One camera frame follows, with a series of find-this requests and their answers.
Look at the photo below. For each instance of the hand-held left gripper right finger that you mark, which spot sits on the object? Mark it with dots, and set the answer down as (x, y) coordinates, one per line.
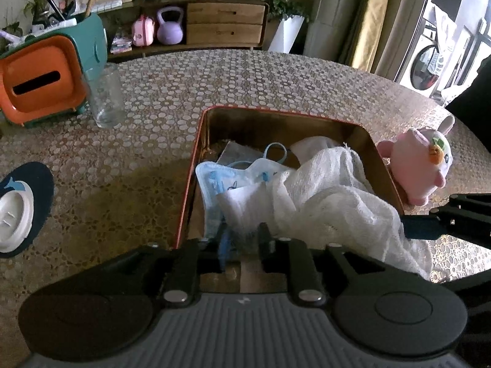
(274, 255)

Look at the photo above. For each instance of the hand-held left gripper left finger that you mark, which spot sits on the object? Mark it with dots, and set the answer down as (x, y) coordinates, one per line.
(209, 255)

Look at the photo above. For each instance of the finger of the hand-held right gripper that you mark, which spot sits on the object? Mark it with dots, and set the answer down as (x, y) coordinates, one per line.
(422, 227)

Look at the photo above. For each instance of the pink white plush bunny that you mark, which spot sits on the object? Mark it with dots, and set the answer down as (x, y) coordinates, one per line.
(418, 165)

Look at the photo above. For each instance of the red storage box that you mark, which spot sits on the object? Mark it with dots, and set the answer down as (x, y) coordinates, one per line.
(193, 184)

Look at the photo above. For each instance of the blue face mask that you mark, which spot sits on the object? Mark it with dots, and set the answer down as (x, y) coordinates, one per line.
(226, 178)

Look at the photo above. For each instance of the white towel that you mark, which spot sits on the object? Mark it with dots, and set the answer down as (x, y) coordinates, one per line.
(337, 195)

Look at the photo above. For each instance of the black chair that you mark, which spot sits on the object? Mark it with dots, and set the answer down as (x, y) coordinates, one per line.
(473, 96)

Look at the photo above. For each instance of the white washing machine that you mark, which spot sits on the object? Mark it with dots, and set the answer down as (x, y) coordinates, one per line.
(424, 61)

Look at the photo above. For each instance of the dark blue coaster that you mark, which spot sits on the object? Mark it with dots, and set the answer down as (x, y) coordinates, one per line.
(38, 184)

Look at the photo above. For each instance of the clear drinking glass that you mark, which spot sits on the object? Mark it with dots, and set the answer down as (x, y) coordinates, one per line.
(105, 99)

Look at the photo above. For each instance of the white round lid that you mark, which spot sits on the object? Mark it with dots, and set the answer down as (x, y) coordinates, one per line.
(13, 218)

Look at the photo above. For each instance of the yellow curtain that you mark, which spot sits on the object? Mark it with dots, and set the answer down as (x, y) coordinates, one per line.
(378, 19)

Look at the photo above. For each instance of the white planter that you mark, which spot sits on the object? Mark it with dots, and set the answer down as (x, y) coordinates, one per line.
(285, 34)

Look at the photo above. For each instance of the purple kettlebell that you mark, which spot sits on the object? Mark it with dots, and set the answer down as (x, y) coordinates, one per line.
(170, 30)

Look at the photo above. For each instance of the stack of booklets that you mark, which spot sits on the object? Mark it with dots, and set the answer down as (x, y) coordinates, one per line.
(121, 42)

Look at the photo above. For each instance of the small pink case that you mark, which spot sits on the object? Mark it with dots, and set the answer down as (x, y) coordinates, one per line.
(143, 32)

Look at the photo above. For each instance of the wooden sideboard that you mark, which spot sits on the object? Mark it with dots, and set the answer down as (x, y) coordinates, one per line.
(226, 19)

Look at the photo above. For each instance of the orange green tissue box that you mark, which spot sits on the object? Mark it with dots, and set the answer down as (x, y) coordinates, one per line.
(42, 80)

